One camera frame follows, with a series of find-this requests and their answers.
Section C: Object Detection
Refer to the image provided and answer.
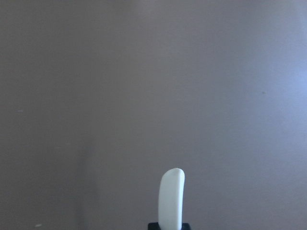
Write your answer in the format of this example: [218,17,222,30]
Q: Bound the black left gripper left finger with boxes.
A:
[147,222,159,230]

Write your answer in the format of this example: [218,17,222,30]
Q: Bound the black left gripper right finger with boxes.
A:
[181,223,191,230]

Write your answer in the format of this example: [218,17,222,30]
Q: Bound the white spoon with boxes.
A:
[158,168,185,230]

